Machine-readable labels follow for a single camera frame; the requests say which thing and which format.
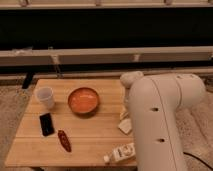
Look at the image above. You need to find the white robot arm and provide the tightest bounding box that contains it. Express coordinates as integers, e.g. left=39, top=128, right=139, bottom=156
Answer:
left=120, top=71, right=205, bottom=171

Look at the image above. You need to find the orange ceramic bowl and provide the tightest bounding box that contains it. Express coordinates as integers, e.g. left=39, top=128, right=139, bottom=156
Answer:
left=68, top=87, right=100, bottom=115

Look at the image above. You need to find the white milk carton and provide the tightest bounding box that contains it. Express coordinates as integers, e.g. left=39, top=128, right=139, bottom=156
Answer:
left=103, top=143, right=136, bottom=164

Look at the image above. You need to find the dark red chili pepper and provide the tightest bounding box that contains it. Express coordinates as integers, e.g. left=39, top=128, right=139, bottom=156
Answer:
left=58, top=130, right=72, bottom=152

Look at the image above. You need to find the black rectangular phone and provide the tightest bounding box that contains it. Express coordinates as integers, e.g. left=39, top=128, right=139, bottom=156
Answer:
left=39, top=113, right=54, bottom=136

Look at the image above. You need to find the black table leg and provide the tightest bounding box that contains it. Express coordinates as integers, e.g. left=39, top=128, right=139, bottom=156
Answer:
left=22, top=72, right=35, bottom=89

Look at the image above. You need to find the long metal rail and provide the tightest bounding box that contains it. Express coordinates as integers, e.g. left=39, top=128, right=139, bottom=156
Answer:
left=0, top=46, right=213, bottom=66

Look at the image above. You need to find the black cable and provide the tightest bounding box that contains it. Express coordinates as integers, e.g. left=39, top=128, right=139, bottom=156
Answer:
left=182, top=151, right=213, bottom=171

